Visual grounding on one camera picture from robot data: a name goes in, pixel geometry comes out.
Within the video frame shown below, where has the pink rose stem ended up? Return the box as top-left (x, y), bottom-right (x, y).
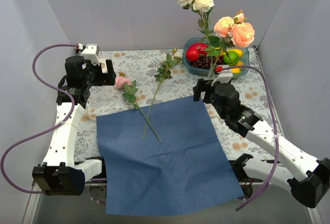
top-left (114, 72), bottom-right (162, 144)
top-left (206, 9), bottom-right (256, 77)

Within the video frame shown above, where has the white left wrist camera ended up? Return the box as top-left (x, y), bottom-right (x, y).
top-left (81, 44), bottom-right (100, 66)

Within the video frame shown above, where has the yellow lemon front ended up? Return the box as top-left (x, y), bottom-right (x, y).
top-left (232, 68), bottom-right (242, 74)

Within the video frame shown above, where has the aluminium frame rail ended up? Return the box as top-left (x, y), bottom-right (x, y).
top-left (32, 171), bottom-right (47, 188)

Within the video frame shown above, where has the green eucalyptus stem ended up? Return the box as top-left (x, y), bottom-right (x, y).
top-left (142, 48), bottom-right (183, 139)

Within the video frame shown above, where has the white rose stem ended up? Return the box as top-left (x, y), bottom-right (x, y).
top-left (176, 0), bottom-right (220, 64)

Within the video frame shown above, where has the pink dragon fruit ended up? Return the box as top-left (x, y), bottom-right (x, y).
top-left (189, 42), bottom-right (209, 57)

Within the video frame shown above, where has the teal plastic fruit basket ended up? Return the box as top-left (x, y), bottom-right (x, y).
top-left (182, 37), bottom-right (250, 79)

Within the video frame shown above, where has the wrapped toilet paper roll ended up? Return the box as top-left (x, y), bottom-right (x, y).
top-left (98, 58), bottom-right (108, 74)

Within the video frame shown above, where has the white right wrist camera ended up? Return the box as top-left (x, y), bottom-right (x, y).
top-left (211, 69), bottom-right (233, 86)

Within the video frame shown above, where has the green lime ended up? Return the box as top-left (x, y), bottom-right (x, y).
top-left (223, 51), bottom-right (240, 66)

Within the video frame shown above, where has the floral patterned tablecloth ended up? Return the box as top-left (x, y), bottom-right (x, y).
top-left (74, 50), bottom-right (273, 162)

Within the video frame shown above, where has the clear glass vase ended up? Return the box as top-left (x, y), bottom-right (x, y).
top-left (207, 63), bottom-right (218, 80)

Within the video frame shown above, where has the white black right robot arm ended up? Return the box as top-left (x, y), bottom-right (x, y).
top-left (193, 78), bottom-right (329, 209)

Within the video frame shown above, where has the dark purple grapes bunch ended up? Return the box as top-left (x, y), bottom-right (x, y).
top-left (190, 56), bottom-right (224, 70)

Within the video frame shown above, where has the yellow lemon top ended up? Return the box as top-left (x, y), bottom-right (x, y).
top-left (227, 48), bottom-right (244, 57)

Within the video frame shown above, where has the yellow lemon right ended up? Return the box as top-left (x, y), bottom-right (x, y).
top-left (236, 60), bottom-right (244, 66)

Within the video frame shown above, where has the red apple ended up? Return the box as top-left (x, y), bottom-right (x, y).
top-left (186, 47), bottom-right (199, 62)

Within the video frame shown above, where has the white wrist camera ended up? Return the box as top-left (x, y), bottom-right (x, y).
top-left (81, 44), bottom-right (100, 66)
top-left (211, 69), bottom-right (233, 86)

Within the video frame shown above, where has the blue wrapping paper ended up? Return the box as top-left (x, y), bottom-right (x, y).
top-left (96, 97), bottom-right (243, 216)

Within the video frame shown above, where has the yellow lemon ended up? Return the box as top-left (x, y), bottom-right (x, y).
top-left (232, 68), bottom-right (242, 74)
top-left (227, 48), bottom-right (244, 57)
top-left (236, 60), bottom-right (244, 66)

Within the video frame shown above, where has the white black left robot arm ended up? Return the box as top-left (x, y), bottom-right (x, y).
top-left (32, 55), bottom-right (116, 196)

